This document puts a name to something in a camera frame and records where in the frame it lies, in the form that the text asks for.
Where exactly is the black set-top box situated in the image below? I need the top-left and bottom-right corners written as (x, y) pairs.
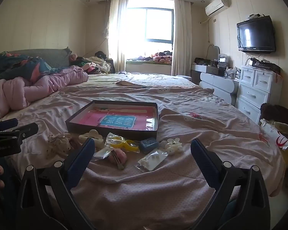
top-left (251, 61), bottom-right (281, 74)

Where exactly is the yellow hair ties packet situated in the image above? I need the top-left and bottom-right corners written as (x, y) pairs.
top-left (105, 133), bottom-right (141, 153)

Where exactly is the small blue box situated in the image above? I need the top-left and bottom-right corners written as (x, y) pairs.
top-left (139, 138), bottom-right (159, 152)

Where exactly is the brown plush toy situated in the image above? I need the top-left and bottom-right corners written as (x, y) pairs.
top-left (260, 103), bottom-right (288, 125)

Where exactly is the black wall television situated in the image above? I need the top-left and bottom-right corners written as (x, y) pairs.
top-left (236, 16), bottom-right (276, 54)

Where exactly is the lace bow hair clip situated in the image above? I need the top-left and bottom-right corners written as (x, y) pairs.
top-left (47, 133), bottom-right (82, 160)

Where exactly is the pile of clothes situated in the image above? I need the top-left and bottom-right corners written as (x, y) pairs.
top-left (71, 51), bottom-right (114, 75)

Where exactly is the white flower hair clip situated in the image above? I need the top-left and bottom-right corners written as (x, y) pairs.
top-left (160, 138), bottom-right (183, 155)

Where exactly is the person's left hand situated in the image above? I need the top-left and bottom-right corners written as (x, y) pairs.
top-left (0, 165), bottom-right (6, 190)

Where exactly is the pink shallow box tray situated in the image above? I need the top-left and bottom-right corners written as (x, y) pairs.
top-left (65, 100), bottom-right (159, 141)

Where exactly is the beige quilted blanket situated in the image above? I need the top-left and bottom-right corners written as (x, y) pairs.
top-left (88, 73), bottom-right (199, 89)

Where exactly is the window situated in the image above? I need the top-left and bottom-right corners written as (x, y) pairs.
top-left (127, 0), bottom-right (174, 53)

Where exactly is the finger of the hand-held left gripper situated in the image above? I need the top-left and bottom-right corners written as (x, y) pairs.
top-left (0, 118), bottom-right (19, 132)
top-left (0, 122), bottom-right (39, 140)

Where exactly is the clear plastic packet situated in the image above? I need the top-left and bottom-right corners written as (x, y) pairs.
top-left (91, 146), bottom-right (116, 161)

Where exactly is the pink picture book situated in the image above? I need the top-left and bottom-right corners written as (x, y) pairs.
top-left (72, 105), bottom-right (156, 131)

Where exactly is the dark floral duvet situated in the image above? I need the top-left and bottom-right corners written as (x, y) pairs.
top-left (0, 51), bottom-right (63, 87)

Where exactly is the white drawer chest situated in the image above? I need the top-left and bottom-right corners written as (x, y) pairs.
top-left (235, 65), bottom-right (282, 125)

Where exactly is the white dressing table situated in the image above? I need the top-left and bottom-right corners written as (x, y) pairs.
top-left (191, 63), bottom-right (240, 106)

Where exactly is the pink quilt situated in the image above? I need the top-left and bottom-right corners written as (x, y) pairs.
top-left (0, 67), bottom-right (89, 119)

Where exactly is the white and red bag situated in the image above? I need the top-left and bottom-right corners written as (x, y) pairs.
top-left (259, 119), bottom-right (288, 152)

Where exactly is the heart-shaped mirror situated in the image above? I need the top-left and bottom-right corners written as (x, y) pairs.
top-left (208, 44), bottom-right (221, 60)

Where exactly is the clear cosmetics organizer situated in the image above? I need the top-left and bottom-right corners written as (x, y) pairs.
top-left (217, 54), bottom-right (230, 69)

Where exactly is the cream claw hair clip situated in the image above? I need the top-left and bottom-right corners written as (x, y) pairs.
top-left (79, 129), bottom-right (103, 148)

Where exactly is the grey padded headboard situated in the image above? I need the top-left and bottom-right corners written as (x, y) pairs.
top-left (0, 47), bottom-right (72, 69)

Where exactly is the white air conditioner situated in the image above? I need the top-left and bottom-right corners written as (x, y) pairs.
top-left (205, 0), bottom-right (231, 17)

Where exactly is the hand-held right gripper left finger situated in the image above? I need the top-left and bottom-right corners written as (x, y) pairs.
top-left (16, 138), bottom-right (96, 230)

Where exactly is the pink hair clip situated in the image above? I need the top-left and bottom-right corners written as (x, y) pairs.
top-left (109, 148), bottom-right (127, 170)

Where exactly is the white curtain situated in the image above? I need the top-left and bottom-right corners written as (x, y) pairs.
top-left (108, 0), bottom-right (129, 73)
top-left (171, 0), bottom-right (191, 76)

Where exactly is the red patterned blanket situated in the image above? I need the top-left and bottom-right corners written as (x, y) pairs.
top-left (151, 54), bottom-right (173, 64)

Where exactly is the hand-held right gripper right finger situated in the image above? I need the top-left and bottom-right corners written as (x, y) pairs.
top-left (190, 138), bottom-right (271, 230)

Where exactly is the clear earring packet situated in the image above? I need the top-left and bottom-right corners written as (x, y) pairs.
top-left (137, 148), bottom-right (169, 172)

